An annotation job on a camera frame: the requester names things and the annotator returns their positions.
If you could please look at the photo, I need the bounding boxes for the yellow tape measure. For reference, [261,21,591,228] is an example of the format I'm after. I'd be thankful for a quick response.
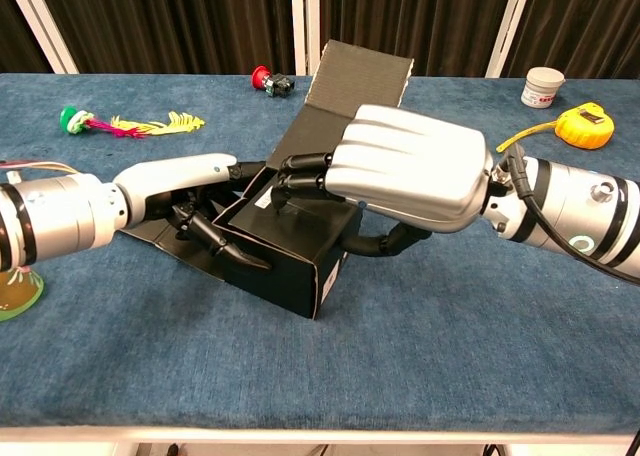
[495,101,615,152]

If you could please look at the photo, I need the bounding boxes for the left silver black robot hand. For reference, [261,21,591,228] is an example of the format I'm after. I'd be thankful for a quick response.
[113,153,274,272]

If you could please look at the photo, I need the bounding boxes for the small white jar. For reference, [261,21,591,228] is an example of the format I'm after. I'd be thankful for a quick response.
[519,66,566,110]

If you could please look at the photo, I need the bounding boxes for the black foldable cardboard box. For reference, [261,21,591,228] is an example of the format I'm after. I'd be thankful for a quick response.
[119,39,416,321]

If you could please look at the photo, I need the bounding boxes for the green yellow feather shuttlecock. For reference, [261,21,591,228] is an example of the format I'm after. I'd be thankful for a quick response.
[59,105,207,140]

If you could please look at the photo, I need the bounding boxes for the red small figurine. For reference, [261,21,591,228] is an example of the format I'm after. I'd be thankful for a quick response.
[251,65,296,99]

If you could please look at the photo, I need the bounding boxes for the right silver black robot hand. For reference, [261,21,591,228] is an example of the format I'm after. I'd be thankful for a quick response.
[272,104,496,260]

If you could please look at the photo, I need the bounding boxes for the green painted ornament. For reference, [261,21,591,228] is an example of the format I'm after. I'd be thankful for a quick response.
[0,268,45,323]

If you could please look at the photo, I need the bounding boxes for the blue table cloth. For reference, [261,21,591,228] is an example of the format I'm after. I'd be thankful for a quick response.
[0,73,640,432]

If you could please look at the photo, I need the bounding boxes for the white frame post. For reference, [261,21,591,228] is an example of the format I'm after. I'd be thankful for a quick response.
[290,0,321,76]
[0,0,80,75]
[484,0,536,80]

